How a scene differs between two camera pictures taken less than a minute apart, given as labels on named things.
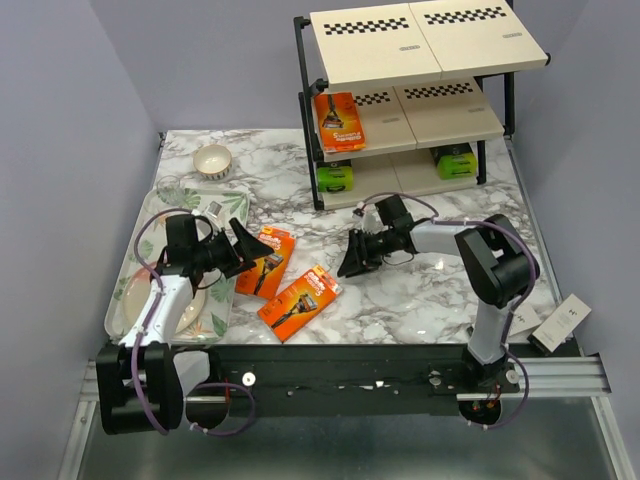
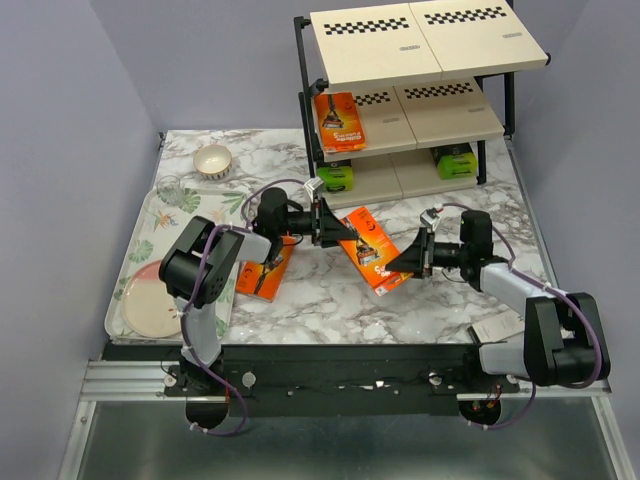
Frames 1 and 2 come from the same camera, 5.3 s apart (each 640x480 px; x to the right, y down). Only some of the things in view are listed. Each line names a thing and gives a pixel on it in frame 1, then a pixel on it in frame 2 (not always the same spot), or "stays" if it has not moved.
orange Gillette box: [339, 122] stays
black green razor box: [334, 175] stays
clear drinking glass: [168, 188] stays
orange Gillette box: [290, 309] to [372, 250]
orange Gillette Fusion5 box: [263, 278] stays
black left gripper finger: [250, 247] to [332, 229]
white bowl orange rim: [212, 161] stays
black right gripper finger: [356, 257] to [411, 262]
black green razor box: [455, 161] stays
